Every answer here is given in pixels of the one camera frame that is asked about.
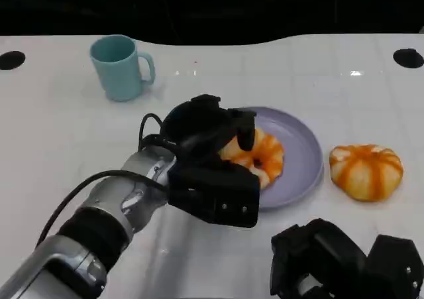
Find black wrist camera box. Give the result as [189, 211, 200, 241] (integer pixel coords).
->
[166, 160, 260, 229]
[341, 234, 424, 299]

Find short black looped cable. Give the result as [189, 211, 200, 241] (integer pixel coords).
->
[138, 113, 182, 156]

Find lilac plate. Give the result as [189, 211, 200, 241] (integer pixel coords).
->
[220, 105, 325, 213]

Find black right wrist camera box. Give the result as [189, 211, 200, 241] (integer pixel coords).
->
[341, 234, 424, 299]

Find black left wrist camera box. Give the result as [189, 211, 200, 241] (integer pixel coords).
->
[166, 160, 260, 229]

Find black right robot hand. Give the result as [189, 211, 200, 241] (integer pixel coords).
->
[270, 217, 368, 299]

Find pale green mug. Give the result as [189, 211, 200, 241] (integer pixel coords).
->
[89, 34, 156, 102]

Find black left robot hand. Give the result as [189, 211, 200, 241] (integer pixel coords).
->
[161, 94, 258, 167]

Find long black arm cable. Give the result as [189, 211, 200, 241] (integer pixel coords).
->
[35, 170, 167, 247]

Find black table grommet hole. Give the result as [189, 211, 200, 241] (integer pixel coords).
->
[0, 50, 27, 71]
[392, 48, 424, 69]

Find orange white toy bread roll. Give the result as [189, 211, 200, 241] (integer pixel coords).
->
[329, 143, 405, 203]
[219, 127, 286, 191]

